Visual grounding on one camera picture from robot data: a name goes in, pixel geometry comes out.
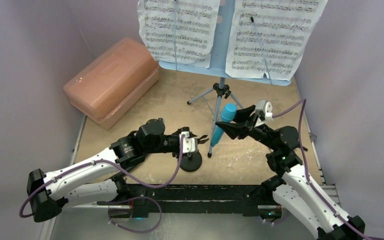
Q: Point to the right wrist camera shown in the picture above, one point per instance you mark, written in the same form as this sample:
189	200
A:
263	111

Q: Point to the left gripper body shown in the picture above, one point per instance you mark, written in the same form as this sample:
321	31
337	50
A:
174	154

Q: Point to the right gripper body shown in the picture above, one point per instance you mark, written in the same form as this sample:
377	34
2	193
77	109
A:
249	123

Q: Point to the sheet music page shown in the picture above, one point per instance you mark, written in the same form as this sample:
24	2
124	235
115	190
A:
268	37
179	31

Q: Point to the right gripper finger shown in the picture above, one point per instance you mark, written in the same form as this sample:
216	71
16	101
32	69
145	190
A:
243	114
234	130

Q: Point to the black microphone desk stand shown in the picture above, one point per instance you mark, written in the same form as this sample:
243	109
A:
191	162

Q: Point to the pink plastic storage box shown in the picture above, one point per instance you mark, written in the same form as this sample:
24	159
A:
109	86

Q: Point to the sheet music bottom page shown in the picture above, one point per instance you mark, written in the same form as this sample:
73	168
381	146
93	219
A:
179	31

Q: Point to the blue music stand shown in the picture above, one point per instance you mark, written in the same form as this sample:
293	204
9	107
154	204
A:
218	57

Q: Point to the sheet music top page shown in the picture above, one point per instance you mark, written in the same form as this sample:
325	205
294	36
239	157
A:
268	37

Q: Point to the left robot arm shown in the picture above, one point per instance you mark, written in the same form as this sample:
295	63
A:
48	193

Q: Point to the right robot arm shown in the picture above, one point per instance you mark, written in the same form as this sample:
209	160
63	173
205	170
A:
293	187

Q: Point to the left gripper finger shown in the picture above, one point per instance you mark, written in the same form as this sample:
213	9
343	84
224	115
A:
185	131
202	139

